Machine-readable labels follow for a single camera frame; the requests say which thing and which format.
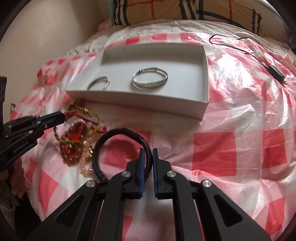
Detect red gold cord bracelet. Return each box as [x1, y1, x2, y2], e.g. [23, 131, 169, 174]
[53, 106, 102, 144]

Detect pink bead bracelet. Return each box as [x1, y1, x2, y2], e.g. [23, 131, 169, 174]
[79, 138, 102, 178]

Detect thin silver bangle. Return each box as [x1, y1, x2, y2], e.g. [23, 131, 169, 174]
[86, 76, 110, 91]

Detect black braided leather bracelet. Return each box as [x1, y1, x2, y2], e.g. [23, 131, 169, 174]
[92, 127, 154, 185]

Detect wide engraved silver bangle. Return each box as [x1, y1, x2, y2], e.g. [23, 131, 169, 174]
[132, 67, 169, 90]

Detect red beaded jewelry pile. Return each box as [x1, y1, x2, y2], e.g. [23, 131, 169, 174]
[62, 120, 107, 146]

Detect operator hand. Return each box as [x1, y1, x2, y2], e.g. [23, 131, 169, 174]
[1, 158, 26, 198]

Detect red white checkered plastic sheet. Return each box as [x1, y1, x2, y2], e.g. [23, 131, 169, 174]
[10, 32, 295, 240]

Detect white striped bed sheet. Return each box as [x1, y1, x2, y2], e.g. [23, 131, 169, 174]
[65, 20, 295, 57]

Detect white shallow cardboard box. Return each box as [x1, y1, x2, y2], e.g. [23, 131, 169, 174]
[66, 43, 209, 119]

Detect left tan plaid pillow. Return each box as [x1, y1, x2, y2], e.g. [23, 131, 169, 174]
[110, 0, 198, 26]

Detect tan plaid pillow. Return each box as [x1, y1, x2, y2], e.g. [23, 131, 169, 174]
[110, 0, 198, 26]
[195, 0, 263, 36]

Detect right tan plaid pillow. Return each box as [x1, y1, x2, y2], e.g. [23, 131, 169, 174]
[195, 0, 263, 36]

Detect amber bead bracelet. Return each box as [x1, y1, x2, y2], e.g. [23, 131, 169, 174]
[60, 136, 93, 166]

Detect black cable with adapter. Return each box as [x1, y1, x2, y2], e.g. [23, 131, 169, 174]
[208, 34, 286, 85]

